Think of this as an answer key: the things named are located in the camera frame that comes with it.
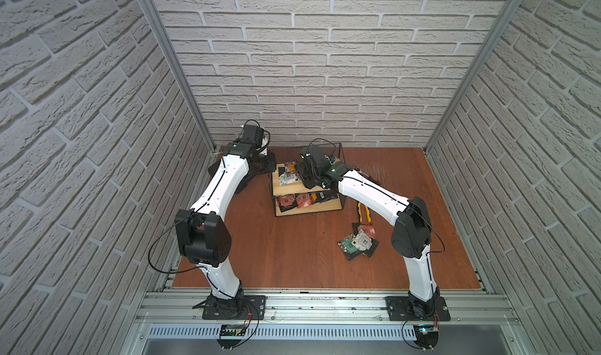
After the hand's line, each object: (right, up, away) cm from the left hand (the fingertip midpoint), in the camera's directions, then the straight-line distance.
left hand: (276, 162), depth 86 cm
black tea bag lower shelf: (+19, -14, +12) cm, 27 cm away
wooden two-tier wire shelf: (+9, -10, -3) cm, 13 cm away
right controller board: (+49, -54, -16) cm, 75 cm away
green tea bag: (+27, -32, +1) cm, 42 cm away
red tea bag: (+33, -31, +1) cm, 46 cm away
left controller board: (-12, -55, -15) cm, 58 cm away
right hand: (+8, -2, +1) cm, 8 cm away
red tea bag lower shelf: (+3, -17, +11) cm, 21 cm away
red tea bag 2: (+10, -16, +11) cm, 22 cm away
